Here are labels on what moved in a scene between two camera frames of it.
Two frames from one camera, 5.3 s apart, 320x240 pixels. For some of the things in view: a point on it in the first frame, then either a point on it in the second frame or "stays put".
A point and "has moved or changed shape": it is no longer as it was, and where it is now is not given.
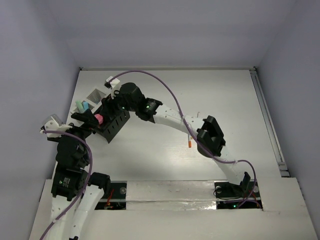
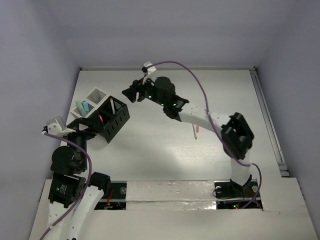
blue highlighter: x=85 y=105 stays put
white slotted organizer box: x=93 y=99 stays put
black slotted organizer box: x=109 y=129 stays put
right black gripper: x=107 y=103 → x=138 y=85
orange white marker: x=190 y=139 has moved or changed shape
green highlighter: x=80 y=106 stays put
